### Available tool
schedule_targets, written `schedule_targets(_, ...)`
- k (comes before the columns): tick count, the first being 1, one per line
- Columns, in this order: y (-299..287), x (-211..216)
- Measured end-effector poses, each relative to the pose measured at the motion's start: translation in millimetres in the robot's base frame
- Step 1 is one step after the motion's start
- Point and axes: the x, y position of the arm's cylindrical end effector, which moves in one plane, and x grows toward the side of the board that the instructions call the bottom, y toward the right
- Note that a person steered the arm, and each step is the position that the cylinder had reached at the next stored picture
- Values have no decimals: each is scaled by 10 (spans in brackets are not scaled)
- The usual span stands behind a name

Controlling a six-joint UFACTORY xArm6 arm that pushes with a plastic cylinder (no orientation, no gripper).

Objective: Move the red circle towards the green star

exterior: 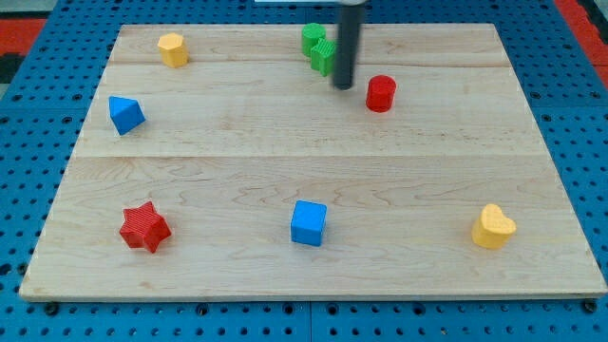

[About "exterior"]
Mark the yellow hexagon block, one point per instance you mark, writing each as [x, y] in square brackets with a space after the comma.
[173, 50]

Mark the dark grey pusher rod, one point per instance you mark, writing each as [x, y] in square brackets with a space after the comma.
[351, 18]

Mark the green cylinder block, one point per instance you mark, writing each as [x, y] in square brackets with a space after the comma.
[310, 34]

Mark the red star block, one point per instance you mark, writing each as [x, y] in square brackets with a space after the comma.
[144, 227]

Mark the light wooden board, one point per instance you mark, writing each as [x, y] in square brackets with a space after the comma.
[233, 139]

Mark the red cylinder block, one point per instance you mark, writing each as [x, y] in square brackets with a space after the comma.
[380, 94]

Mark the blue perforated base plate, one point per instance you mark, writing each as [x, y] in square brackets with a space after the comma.
[48, 98]

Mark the green star block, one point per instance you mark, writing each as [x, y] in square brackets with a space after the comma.
[322, 56]

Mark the blue triangle block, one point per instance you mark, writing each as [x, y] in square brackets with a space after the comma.
[125, 113]

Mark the blue cube block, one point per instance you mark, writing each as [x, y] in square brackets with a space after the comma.
[308, 223]

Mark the yellow heart block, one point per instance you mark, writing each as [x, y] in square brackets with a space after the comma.
[492, 229]

